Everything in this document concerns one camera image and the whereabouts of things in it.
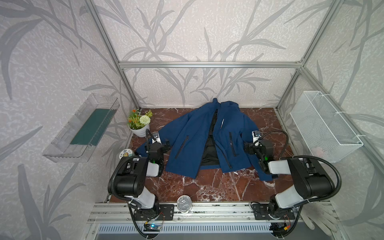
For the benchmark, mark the pink object in basket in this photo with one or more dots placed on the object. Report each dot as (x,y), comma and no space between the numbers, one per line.
(319,152)

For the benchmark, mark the blue zip jacket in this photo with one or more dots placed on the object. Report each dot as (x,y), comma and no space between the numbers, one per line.
(211,137)

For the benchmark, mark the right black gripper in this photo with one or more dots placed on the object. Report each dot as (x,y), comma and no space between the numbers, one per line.
(258,149)

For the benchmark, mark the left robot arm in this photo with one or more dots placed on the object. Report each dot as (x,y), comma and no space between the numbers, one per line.
(127,182)

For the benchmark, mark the clear glass jar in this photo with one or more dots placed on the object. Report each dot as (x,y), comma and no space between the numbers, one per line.
(184,204)

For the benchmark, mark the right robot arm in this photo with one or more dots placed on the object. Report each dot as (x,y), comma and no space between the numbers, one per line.
(314,179)

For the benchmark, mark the white work glove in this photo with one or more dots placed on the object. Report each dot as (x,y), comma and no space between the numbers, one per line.
(316,214)

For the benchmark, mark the potted flower plant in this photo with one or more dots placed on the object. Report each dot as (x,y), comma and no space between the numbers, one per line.
(139,122)

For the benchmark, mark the white wire mesh basket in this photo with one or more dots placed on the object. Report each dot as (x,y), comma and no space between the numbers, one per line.
(322,125)

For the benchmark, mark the green label round tin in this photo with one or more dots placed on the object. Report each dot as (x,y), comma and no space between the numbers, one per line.
(126,153)

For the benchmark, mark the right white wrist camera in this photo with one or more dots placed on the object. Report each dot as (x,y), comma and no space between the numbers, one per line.
(256,136)

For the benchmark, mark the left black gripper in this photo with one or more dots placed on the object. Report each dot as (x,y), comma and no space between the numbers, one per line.
(157,147)

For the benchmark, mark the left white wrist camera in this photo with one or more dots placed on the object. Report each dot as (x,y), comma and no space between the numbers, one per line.
(156,137)

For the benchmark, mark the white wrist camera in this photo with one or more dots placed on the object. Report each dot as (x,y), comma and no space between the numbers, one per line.
(256,136)
(156,137)

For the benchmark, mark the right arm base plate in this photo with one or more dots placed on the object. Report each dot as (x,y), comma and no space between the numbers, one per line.
(269,212)

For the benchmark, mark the clear plastic wall shelf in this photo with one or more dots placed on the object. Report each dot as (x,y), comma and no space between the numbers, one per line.
(77,141)

